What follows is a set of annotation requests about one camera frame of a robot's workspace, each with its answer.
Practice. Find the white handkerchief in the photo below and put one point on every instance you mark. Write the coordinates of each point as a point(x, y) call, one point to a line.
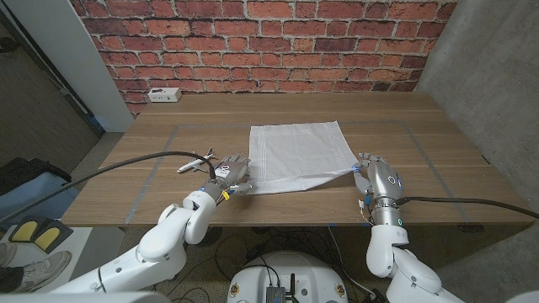
point(295, 151)

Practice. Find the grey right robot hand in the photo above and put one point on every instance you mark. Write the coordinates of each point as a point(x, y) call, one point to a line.
point(383, 181)

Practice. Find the grey sneaker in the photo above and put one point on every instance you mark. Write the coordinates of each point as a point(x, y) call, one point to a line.
point(6, 254)
point(42, 271)

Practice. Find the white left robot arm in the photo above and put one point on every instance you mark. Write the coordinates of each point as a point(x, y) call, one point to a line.
point(164, 248)

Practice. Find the yellow black foot pedal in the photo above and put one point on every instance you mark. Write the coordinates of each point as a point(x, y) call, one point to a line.
point(25, 230)
point(49, 236)

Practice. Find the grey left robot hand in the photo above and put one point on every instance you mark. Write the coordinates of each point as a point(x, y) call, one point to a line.
point(231, 172)

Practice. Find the blue storage box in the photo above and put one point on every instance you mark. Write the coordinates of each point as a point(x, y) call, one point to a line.
point(33, 206)

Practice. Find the red brick printed backdrop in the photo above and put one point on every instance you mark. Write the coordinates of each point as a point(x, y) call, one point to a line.
point(269, 42)

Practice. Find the white toy plane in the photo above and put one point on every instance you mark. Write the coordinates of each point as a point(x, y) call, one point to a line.
point(194, 164)

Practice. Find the white power strip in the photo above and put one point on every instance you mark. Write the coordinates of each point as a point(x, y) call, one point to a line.
point(164, 94)

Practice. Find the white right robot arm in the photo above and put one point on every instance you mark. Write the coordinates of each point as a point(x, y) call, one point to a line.
point(381, 248)

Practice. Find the black bag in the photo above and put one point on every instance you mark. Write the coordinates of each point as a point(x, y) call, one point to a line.
point(25, 170)

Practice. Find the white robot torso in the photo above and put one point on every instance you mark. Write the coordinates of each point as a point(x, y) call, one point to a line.
point(290, 269)

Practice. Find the black round fan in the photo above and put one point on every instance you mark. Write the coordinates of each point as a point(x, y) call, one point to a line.
point(212, 236)

